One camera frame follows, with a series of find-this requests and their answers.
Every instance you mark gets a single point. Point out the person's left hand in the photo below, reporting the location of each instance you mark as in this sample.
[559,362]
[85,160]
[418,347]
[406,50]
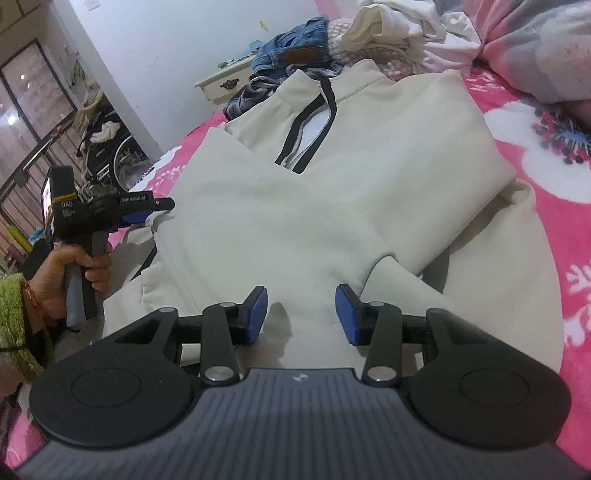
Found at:
[51,277]

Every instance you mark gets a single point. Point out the wheelchair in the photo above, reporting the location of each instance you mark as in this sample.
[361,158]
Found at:
[124,157]

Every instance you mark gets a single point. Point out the white garment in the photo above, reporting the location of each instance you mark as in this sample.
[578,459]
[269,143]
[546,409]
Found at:
[392,23]

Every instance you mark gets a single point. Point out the cream nightstand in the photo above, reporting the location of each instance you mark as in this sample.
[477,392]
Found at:
[221,83]

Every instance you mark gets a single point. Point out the green bottle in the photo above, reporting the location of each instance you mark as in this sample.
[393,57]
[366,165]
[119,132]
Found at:
[14,237]

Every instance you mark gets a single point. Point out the metal balcony railing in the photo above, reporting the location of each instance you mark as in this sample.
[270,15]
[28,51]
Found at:
[32,157]

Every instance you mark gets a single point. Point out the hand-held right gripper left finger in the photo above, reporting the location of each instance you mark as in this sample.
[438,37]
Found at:
[256,314]

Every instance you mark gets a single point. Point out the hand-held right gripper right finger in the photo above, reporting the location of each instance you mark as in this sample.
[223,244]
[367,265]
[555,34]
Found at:
[346,314]

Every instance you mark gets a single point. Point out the beige clothes heap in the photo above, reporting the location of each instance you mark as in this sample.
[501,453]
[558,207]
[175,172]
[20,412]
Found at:
[106,131]

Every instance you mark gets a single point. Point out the blue denim jeans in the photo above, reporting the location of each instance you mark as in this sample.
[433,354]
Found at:
[277,48]

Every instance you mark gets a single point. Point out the pink grey floral quilt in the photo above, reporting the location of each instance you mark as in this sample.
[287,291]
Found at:
[545,55]

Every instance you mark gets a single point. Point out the person's left forearm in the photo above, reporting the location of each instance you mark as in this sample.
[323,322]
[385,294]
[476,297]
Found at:
[18,323]

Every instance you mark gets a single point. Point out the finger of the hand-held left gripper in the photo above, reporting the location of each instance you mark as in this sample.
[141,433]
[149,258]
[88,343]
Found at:
[161,203]
[136,217]

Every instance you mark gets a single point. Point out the balcony window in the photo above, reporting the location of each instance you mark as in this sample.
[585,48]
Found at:
[27,92]

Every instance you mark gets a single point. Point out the cream knitted sweater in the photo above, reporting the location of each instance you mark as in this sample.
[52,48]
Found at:
[397,64]

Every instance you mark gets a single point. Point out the cream zip jacket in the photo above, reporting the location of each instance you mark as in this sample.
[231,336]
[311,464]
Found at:
[323,184]

